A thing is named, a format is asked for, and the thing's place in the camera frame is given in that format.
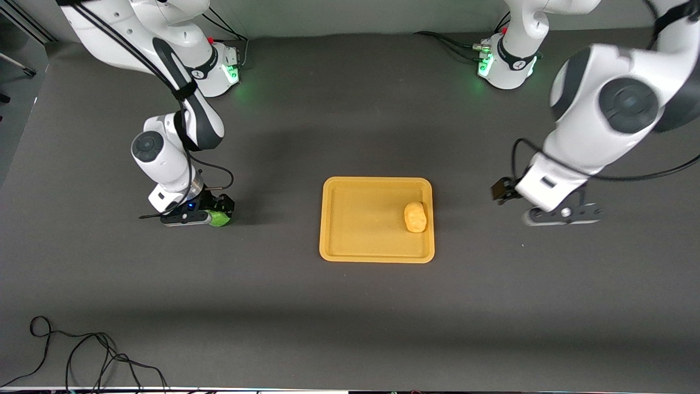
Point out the green apple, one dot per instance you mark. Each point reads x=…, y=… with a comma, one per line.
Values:
x=221, y=219

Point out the yellow-brown potato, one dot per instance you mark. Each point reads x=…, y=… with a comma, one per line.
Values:
x=415, y=216

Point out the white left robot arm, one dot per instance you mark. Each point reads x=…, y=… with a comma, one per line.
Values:
x=601, y=120

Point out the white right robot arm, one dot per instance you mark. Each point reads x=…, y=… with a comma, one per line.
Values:
x=164, y=158

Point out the yellow plastic tray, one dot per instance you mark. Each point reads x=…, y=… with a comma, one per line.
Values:
x=361, y=219

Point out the dark metal stand leg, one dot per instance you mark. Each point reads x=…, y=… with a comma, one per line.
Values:
x=16, y=64

